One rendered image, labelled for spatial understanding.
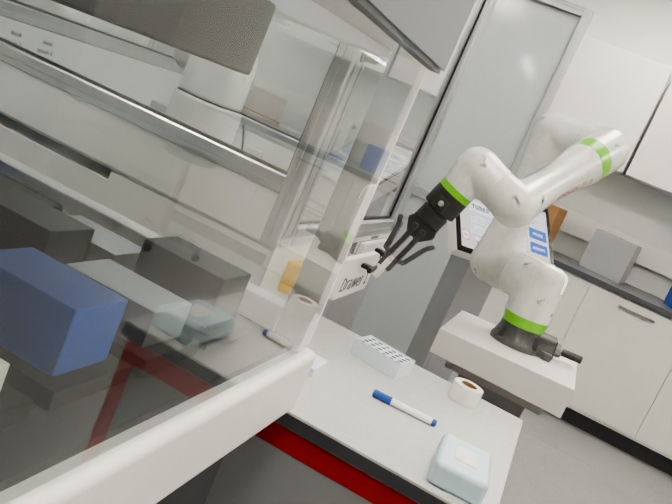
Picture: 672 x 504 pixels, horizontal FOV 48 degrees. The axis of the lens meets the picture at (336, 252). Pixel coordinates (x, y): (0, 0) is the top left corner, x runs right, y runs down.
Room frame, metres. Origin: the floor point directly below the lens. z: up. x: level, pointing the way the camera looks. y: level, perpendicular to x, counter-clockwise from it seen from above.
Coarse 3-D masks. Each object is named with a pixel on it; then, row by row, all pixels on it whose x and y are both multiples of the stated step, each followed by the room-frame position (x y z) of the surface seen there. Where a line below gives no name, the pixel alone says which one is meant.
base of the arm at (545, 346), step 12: (504, 324) 2.09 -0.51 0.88; (492, 336) 2.10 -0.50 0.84; (504, 336) 2.07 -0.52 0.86; (516, 336) 2.06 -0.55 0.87; (528, 336) 2.06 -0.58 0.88; (540, 336) 2.08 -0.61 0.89; (552, 336) 2.12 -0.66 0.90; (516, 348) 2.05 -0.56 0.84; (528, 348) 2.05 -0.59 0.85; (540, 348) 2.07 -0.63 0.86; (552, 348) 2.07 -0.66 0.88; (576, 360) 2.09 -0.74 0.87
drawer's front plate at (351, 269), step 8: (352, 256) 1.88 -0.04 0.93; (360, 256) 1.92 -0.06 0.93; (368, 256) 1.98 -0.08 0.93; (376, 256) 2.07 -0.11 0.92; (344, 264) 1.81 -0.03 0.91; (352, 264) 1.85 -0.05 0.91; (360, 264) 1.93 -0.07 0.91; (344, 272) 1.81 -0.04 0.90; (352, 272) 1.89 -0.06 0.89; (360, 272) 1.97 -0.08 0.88; (336, 280) 1.81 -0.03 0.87; (336, 288) 1.81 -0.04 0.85; (344, 288) 1.88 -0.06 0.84; (352, 288) 1.96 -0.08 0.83; (360, 288) 2.04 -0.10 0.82; (336, 296) 1.83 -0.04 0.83
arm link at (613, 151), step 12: (588, 132) 2.14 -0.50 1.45; (600, 132) 2.11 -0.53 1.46; (612, 132) 2.11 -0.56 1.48; (576, 144) 2.07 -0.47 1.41; (588, 144) 2.05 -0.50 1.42; (600, 144) 2.06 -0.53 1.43; (612, 144) 2.08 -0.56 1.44; (624, 144) 2.10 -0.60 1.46; (600, 156) 2.03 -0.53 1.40; (612, 156) 2.06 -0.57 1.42; (624, 156) 2.10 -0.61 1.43; (612, 168) 2.08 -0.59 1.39
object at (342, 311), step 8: (368, 280) 2.44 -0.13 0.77; (368, 288) 2.49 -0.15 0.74; (344, 296) 2.22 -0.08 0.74; (352, 296) 2.32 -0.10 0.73; (360, 296) 2.42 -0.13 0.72; (328, 304) 2.09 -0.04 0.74; (336, 304) 2.17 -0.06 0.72; (344, 304) 2.26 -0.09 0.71; (352, 304) 2.36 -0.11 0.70; (360, 304) 2.47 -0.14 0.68; (328, 312) 2.12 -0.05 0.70; (336, 312) 2.21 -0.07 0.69; (344, 312) 2.31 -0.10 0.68; (352, 312) 2.41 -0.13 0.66; (336, 320) 2.25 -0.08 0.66; (344, 320) 2.35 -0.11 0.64; (352, 320) 2.46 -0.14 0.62
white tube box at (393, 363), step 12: (372, 336) 1.73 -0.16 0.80; (360, 348) 1.65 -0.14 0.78; (372, 348) 1.64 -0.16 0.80; (384, 348) 1.69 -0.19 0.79; (372, 360) 1.64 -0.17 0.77; (384, 360) 1.63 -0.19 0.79; (396, 360) 1.64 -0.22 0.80; (408, 360) 1.68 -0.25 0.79; (384, 372) 1.62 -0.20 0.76; (396, 372) 1.61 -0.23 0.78; (408, 372) 1.67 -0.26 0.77
